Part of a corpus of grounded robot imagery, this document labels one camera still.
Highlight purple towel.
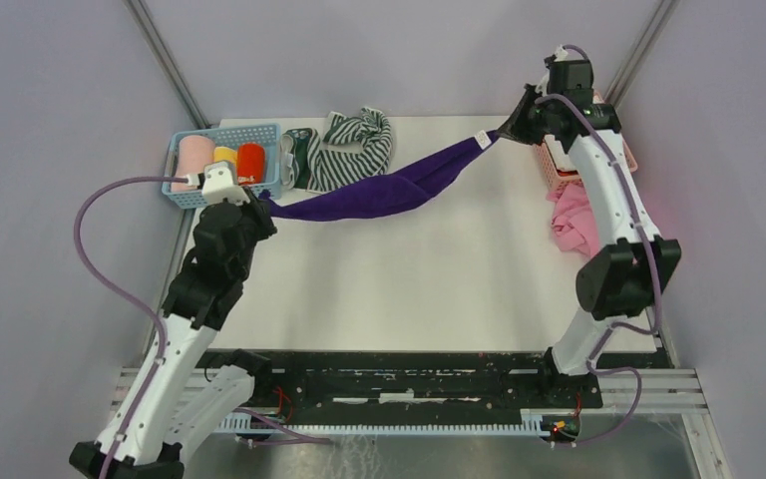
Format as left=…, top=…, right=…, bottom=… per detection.
left=260, top=130, right=499, bottom=223

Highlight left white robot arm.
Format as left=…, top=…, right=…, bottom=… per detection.
left=69, top=188, right=276, bottom=478

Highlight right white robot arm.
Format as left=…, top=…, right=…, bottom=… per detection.
left=498, top=85, right=682, bottom=407

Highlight pink plastic basket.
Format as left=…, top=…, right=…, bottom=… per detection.
left=532, top=92, right=640, bottom=195

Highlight red rolled towel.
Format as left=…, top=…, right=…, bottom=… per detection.
left=236, top=143, right=266, bottom=185

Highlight yellow rolled towel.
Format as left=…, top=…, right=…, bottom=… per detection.
left=212, top=146, right=237, bottom=167

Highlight pink rolled towel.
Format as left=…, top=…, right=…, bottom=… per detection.
left=175, top=135, right=215, bottom=179

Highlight blue plastic basket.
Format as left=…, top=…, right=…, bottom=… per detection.
left=161, top=123, right=285, bottom=211

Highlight green white striped towel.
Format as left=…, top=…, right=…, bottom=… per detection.
left=305, top=107, right=394, bottom=194

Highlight pink crumpled towel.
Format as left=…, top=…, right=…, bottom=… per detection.
left=547, top=184, right=599, bottom=257

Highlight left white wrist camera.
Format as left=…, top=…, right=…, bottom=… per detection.
left=185, top=161, right=251, bottom=206

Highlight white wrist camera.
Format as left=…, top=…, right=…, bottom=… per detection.
left=545, top=55, right=593, bottom=103
left=185, top=161, right=251, bottom=206

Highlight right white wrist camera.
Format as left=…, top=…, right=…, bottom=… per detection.
left=545, top=55, right=593, bottom=103

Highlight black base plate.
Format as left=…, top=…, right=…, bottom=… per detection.
left=188, top=349, right=670, bottom=427

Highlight aluminium frame rails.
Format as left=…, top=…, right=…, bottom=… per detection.
left=89, top=198, right=731, bottom=479

